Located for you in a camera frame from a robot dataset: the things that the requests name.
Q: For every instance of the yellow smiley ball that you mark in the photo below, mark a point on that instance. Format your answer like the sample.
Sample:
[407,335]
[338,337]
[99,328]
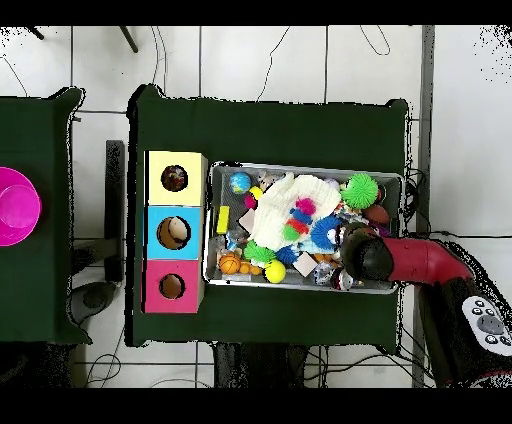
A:
[275,272]

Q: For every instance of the purple spiky ball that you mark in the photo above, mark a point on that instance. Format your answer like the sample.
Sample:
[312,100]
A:
[383,230]

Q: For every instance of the black tripod leg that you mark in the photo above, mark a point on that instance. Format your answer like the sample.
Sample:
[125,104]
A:
[36,33]
[128,39]

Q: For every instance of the large green spiky ball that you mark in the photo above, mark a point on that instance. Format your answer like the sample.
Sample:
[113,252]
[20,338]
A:
[359,191]

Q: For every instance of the blue globe ball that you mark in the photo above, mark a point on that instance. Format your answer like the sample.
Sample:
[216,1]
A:
[240,183]

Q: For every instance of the orange basketball toy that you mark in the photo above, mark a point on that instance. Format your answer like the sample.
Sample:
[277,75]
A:
[229,264]

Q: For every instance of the wooden box with three holes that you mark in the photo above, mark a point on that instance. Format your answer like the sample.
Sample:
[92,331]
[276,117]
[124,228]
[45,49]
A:
[192,192]

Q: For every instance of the dark green tablecloth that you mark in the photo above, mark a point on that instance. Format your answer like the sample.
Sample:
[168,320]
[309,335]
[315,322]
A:
[32,300]
[280,132]

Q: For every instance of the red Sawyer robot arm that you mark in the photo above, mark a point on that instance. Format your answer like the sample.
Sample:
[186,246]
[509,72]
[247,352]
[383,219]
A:
[424,260]

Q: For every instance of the colourful heart print cloth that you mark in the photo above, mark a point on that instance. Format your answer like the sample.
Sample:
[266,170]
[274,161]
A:
[174,178]

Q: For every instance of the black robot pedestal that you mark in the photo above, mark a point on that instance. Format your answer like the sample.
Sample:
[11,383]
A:
[260,368]

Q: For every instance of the shallow mesh bin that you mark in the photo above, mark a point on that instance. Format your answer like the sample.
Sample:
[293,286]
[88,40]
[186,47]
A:
[234,206]

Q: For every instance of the multicolour spiky caterpillar toy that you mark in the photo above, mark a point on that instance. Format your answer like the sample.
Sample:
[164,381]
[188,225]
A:
[300,224]

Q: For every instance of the large blue spiky ball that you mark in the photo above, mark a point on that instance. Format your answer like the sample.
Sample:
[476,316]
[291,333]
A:
[322,234]

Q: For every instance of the cream knitted cloth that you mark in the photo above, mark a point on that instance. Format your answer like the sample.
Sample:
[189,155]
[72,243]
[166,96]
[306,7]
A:
[276,216]

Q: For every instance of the magenta plastic bowl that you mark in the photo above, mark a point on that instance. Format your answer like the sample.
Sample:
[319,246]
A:
[16,208]

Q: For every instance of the yellow foam block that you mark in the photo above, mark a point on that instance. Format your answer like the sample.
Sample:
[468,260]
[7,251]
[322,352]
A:
[223,220]

